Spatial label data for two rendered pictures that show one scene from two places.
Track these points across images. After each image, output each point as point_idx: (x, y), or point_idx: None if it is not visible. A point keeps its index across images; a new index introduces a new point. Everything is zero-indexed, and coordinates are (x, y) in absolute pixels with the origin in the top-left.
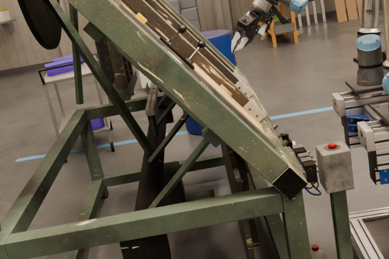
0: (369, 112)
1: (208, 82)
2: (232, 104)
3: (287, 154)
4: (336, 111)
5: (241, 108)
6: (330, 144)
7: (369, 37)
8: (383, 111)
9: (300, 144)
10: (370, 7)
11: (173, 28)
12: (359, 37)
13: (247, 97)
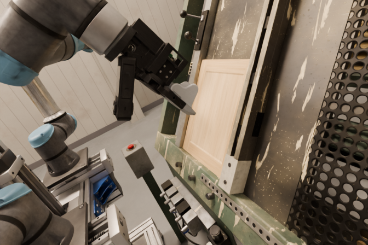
0: (90, 215)
1: (195, 68)
2: (213, 116)
3: (170, 151)
4: (126, 227)
5: (226, 143)
6: (131, 145)
7: None
8: (82, 158)
9: (188, 221)
10: None
11: None
12: (4, 196)
13: (229, 151)
